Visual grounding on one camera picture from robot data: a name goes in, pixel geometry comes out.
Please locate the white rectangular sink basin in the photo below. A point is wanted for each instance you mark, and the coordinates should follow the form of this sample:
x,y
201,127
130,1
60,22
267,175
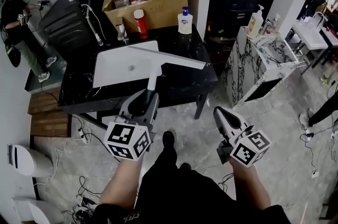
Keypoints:
x,y
113,69

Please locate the red spray can white cap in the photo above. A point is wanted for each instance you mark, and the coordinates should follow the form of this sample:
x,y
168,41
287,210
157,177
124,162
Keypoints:
x,y
141,26

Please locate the white sink on metal stand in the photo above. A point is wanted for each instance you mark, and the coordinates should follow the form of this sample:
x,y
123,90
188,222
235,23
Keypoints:
x,y
311,38

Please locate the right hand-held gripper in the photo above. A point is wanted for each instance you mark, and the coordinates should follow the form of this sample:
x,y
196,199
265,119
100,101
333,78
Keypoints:
x,y
248,149

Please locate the wooden step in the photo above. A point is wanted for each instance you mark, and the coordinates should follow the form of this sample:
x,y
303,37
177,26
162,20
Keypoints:
x,y
47,117

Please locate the black marble table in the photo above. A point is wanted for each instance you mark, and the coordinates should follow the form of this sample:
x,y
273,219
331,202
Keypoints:
x,y
185,77

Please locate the pale yellow pump bottle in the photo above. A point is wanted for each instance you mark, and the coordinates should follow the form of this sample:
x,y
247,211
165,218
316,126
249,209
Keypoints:
x,y
255,23

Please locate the small clear pump bottle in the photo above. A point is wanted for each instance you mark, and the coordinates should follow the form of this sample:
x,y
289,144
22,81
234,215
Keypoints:
x,y
276,22

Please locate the person's black clothing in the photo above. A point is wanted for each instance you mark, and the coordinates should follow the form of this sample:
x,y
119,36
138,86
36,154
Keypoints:
x,y
185,199

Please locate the white soap bottle blue pump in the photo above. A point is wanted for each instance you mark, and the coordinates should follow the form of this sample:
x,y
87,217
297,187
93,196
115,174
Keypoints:
x,y
185,23

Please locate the person's left forearm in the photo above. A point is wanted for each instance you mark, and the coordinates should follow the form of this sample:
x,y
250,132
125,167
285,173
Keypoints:
x,y
121,183

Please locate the black ribbed cabinet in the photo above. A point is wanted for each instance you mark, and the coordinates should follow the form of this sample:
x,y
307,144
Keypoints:
x,y
66,27

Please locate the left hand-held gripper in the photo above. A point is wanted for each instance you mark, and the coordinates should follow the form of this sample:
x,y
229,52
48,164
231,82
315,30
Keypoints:
x,y
121,138

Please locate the white marble veined cabinet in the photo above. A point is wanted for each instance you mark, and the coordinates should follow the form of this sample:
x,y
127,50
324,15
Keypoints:
x,y
245,67

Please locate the person's black right shoe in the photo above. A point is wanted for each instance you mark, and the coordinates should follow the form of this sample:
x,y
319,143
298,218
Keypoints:
x,y
185,166

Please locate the person's right forearm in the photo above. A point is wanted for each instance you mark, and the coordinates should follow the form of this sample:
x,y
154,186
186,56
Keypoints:
x,y
249,186

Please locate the person's black left shoe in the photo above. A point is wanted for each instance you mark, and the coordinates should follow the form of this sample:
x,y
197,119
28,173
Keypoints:
x,y
168,139

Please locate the person's black shoe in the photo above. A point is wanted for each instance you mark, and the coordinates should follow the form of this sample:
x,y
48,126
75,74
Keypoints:
x,y
168,139
185,166

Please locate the chrome faucet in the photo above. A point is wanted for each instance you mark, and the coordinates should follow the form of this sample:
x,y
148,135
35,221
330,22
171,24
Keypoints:
x,y
122,32

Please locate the white curved appliance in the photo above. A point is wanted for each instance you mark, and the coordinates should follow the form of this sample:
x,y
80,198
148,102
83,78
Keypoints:
x,y
34,212

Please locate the white power strip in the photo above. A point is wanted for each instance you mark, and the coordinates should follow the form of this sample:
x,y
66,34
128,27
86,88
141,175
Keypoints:
x,y
84,135

